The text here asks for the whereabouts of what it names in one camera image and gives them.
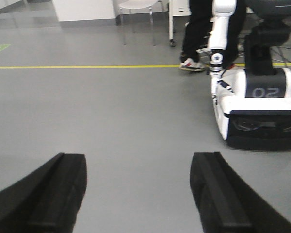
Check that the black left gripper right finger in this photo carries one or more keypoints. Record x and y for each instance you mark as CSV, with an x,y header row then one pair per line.
x,y
226,203

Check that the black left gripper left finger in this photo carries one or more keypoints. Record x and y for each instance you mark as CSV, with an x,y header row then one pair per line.
x,y
48,199

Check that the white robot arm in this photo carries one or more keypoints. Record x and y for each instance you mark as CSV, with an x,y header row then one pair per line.
x,y
134,146

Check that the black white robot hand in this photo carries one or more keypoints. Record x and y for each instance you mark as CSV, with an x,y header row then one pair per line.
x,y
216,82

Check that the white robot wheeled base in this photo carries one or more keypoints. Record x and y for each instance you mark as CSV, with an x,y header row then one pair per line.
x,y
257,116

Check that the white table with wheels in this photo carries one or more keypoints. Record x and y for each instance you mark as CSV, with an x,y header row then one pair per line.
x,y
178,10

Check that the white chair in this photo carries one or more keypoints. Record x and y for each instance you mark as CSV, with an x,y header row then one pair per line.
x,y
135,5

